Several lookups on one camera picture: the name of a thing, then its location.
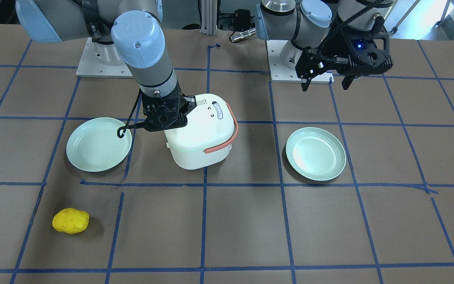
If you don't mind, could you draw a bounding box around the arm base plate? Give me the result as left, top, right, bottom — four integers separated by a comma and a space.
266, 39, 335, 84
76, 37, 133, 78

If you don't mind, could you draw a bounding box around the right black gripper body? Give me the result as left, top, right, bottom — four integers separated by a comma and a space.
142, 92, 196, 131

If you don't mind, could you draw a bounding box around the cream rice cooker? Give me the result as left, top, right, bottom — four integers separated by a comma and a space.
164, 93, 238, 170

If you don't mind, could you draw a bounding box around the aluminium frame post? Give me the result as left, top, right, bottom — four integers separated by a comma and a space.
199, 0, 218, 37

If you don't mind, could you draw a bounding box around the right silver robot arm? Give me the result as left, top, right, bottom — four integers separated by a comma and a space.
15, 0, 196, 132

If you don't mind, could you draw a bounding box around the far green plate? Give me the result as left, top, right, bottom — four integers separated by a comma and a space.
285, 127, 346, 181

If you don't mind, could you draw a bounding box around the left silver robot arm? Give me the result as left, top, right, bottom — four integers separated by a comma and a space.
255, 0, 396, 91

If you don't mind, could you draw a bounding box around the near green plate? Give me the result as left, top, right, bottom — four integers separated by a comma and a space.
65, 117, 133, 172

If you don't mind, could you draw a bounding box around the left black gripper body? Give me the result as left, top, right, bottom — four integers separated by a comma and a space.
295, 28, 393, 78

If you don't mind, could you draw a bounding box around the green plate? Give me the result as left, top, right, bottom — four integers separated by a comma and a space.
65, 117, 133, 172
285, 127, 346, 181

